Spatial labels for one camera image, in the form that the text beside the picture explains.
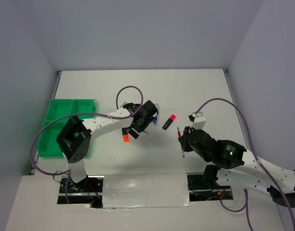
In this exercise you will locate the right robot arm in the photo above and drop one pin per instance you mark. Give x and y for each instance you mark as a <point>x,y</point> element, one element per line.
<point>230,163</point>

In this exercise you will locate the red gel pen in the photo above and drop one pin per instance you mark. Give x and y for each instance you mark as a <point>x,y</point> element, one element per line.
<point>180,141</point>

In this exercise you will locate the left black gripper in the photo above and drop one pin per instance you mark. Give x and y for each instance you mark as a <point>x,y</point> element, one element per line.
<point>141,129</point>

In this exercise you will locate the orange-capped black highlighter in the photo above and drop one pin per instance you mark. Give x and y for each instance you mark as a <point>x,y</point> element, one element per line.
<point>125,135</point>

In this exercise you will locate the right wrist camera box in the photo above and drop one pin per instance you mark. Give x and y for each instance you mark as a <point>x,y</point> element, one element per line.
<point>197,120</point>

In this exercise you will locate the green four-compartment plastic bin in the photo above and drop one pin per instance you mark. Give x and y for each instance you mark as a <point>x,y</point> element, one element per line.
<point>47,146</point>

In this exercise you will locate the clear glue bottle blue cap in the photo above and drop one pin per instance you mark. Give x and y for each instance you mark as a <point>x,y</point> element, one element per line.
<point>155,120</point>

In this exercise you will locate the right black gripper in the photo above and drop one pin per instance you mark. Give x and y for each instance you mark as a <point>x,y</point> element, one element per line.
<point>184,143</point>

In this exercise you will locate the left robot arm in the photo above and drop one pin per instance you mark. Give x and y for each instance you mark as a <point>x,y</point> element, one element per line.
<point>77,134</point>

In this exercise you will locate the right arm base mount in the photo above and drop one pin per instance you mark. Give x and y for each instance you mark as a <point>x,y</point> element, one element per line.
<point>202,186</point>

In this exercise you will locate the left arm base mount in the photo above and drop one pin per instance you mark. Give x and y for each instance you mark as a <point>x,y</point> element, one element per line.
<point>88,192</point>

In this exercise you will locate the pink-capped black highlighter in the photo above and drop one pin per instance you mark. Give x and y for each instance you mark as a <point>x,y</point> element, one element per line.
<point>169,122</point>

